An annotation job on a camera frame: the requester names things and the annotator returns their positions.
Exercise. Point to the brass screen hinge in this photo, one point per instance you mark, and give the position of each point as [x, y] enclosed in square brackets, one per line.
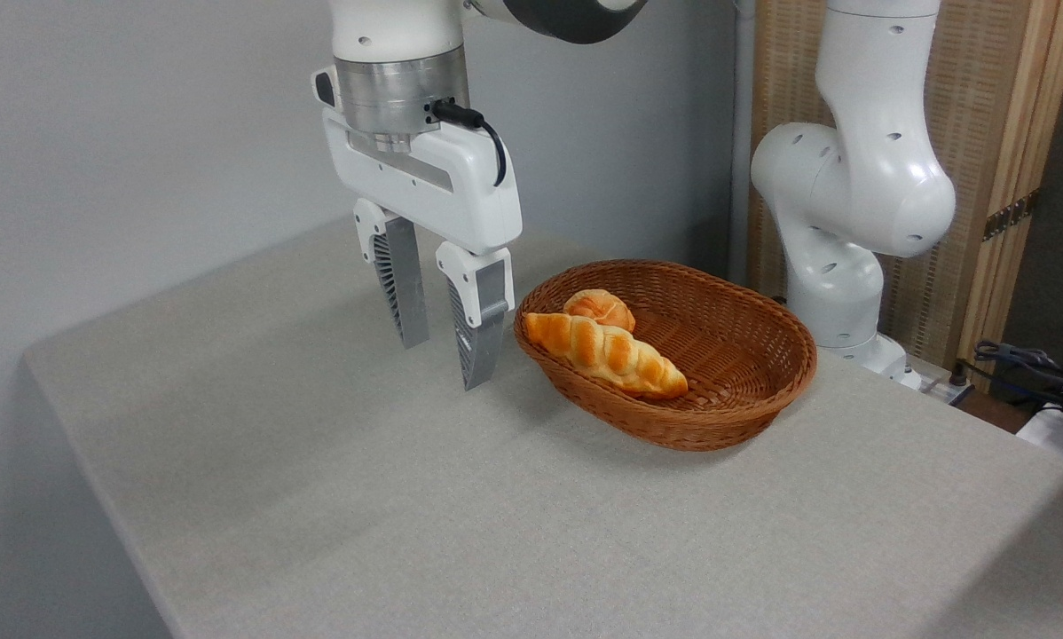
[1011, 215]

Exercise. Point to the grey fabric tablecloth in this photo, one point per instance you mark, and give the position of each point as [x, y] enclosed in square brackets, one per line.
[407, 550]

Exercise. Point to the brown wicker oval basket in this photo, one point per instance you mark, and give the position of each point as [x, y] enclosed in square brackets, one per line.
[736, 382]

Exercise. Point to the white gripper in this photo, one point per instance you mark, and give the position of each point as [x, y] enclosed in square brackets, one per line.
[434, 186]

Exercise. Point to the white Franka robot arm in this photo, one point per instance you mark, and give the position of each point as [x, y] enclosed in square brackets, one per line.
[869, 177]

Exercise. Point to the braided golden bread loaf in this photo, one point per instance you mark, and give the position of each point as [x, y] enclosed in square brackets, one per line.
[602, 351]

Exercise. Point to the round orange bread roll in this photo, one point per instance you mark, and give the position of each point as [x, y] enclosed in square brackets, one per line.
[601, 306]

